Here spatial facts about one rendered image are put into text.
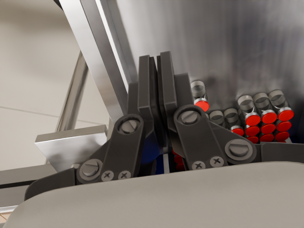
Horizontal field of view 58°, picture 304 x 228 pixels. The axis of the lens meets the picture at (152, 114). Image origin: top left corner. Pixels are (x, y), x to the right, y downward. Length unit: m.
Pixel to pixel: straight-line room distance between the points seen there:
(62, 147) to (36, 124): 1.33
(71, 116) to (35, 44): 0.74
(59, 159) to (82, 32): 0.27
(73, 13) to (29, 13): 1.05
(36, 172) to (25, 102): 1.13
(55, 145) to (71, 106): 0.31
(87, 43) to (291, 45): 0.27
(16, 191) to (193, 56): 0.44
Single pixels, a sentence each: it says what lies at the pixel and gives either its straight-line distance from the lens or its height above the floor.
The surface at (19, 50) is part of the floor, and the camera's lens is 1.53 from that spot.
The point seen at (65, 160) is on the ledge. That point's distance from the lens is 0.56.
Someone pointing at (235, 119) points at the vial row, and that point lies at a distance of 0.43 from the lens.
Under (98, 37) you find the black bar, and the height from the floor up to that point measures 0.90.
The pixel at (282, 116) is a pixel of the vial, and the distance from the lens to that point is 0.42.
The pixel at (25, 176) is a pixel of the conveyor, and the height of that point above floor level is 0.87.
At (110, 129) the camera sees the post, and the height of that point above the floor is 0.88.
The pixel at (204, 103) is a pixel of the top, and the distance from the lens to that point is 0.37.
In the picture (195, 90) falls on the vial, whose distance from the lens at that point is 0.39.
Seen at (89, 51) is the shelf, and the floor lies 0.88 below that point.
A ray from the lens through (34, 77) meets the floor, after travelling 1.60.
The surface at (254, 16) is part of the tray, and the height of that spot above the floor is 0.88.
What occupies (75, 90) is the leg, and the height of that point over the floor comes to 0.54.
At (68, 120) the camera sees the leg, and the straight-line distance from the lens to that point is 0.78.
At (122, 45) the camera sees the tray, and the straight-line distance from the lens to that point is 0.37.
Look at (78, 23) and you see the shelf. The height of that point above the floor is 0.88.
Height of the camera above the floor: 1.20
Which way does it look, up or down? 46 degrees down
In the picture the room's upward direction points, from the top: 178 degrees clockwise
